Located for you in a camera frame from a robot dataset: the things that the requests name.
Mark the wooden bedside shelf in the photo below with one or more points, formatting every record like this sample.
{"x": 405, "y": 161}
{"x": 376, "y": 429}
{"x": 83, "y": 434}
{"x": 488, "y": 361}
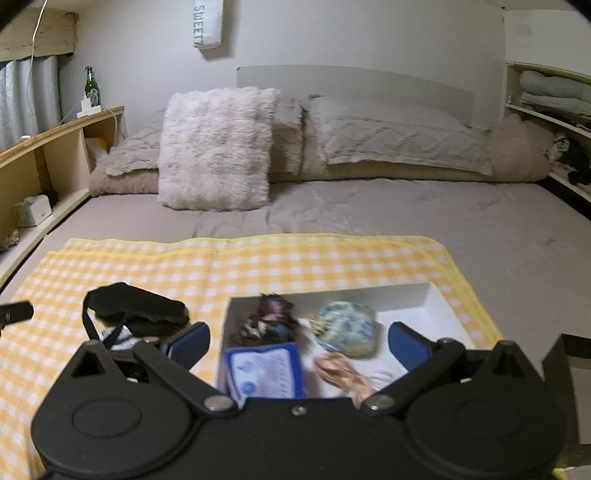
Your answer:
{"x": 60, "y": 152}

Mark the white storage box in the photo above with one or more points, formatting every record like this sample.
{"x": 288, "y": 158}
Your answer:
{"x": 415, "y": 300}

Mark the white tissue box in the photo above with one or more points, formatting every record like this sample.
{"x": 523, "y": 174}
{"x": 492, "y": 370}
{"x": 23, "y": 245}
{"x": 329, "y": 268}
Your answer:
{"x": 33, "y": 211}

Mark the folded grey linens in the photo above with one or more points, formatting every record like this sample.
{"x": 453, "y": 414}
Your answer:
{"x": 554, "y": 90}

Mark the large beige quilted pillow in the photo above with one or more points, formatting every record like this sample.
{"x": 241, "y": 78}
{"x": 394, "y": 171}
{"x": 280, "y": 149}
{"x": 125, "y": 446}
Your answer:
{"x": 397, "y": 134}

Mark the white charger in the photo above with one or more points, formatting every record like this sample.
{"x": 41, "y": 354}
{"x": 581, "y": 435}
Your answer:
{"x": 87, "y": 108}

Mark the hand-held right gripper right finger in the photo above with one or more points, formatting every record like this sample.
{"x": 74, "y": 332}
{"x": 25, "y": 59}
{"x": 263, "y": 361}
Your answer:
{"x": 408, "y": 346}

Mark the white shelf unit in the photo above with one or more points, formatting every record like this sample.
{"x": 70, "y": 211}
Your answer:
{"x": 512, "y": 92}

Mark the peach fabric scrunchie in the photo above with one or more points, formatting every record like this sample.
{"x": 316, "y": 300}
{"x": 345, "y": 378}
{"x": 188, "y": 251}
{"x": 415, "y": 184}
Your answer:
{"x": 339, "y": 369}

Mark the dark patterned scrunchie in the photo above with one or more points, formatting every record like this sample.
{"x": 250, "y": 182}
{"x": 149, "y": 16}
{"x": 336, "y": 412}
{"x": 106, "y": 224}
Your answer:
{"x": 268, "y": 318}

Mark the white wall banner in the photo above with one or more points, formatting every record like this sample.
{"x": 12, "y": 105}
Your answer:
{"x": 207, "y": 23}

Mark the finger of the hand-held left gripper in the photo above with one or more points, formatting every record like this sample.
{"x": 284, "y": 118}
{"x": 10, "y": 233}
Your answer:
{"x": 18, "y": 311}

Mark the fluffy white pillow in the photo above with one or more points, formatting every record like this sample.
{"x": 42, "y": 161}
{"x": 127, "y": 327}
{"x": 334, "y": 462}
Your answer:
{"x": 217, "y": 147}

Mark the dark folded clothes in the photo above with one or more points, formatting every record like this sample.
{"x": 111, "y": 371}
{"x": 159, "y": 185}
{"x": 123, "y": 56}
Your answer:
{"x": 575, "y": 159}

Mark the wooden curtain box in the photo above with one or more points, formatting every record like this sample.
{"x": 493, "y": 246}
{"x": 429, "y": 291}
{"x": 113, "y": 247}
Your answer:
{"x": 37, "y": 32}

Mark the green glass bottle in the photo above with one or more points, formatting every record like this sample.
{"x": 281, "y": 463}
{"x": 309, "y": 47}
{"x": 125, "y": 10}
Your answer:
{"x": 91, "y": 87}

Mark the blue floral fabric pouch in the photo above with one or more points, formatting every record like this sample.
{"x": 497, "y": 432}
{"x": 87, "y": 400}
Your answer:
{"x": 344, "y": 327}

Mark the black sleep mask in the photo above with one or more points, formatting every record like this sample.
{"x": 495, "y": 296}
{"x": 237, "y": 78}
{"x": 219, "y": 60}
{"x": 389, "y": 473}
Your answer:
{"x": 138, "y": 307}

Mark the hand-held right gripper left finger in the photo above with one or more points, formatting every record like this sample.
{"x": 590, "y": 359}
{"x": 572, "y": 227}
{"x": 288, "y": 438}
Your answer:
{"x": 190, "y": 346}

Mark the yellow checkered cloth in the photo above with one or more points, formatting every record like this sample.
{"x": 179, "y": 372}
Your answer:
{"x": 231, "y": 267}

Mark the grey curtain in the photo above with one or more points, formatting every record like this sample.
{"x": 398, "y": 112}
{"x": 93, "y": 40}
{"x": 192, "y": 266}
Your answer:
{"x": 27, "y": 101}

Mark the blue tissue packet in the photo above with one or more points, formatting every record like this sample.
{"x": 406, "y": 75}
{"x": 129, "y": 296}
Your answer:
{"x": 268, "y": 369}

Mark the grey bed sheet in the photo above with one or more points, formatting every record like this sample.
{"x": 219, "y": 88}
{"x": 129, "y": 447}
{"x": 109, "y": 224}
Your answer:
{"x": 369, "y": 212}

